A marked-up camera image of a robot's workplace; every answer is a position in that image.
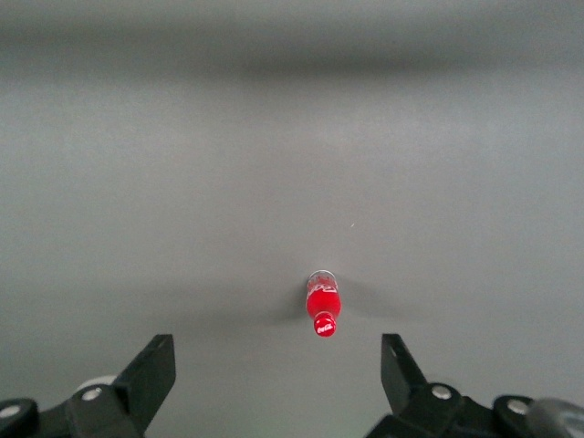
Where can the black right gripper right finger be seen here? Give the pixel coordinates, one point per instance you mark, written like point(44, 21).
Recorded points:
point(403, 374)

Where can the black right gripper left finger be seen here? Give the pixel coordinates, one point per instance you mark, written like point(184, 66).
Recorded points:
point(146, 378)

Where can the red cola bottle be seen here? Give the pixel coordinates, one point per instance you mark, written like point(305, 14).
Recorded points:
point(323, 303)

